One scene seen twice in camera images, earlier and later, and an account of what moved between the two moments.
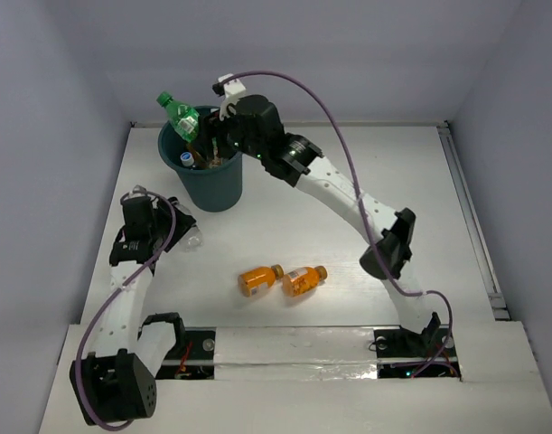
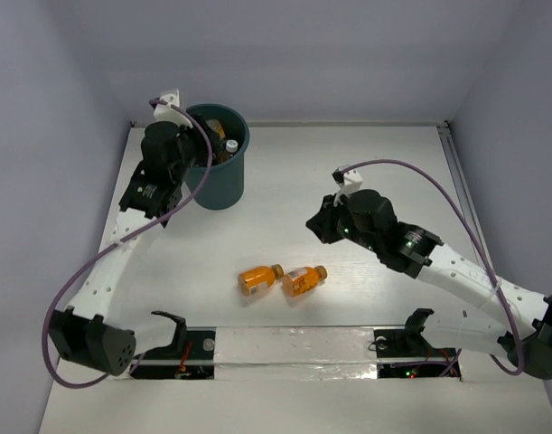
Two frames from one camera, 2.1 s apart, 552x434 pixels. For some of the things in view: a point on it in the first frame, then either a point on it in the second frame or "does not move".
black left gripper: x=175 y=217 to x=197 y=138
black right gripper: x=211 y=126 to x=322 y=222
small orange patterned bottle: x=304 y=279 does not move
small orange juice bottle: x=251 y=282 does not move
